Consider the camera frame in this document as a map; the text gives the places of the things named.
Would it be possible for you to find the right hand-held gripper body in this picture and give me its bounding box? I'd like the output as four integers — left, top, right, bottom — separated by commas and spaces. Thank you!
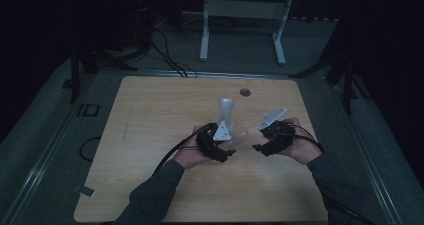
256, 107, 297, 153

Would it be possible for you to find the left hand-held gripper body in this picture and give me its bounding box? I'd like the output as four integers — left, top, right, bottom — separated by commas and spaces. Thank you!
195, 120, 233, 163

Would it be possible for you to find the person's left hand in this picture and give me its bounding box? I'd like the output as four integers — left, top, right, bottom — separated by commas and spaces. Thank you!
172, 124, 215, 170

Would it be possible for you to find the person's right hand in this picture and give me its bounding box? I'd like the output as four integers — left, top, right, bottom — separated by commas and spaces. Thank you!
277, 117, 325, 166

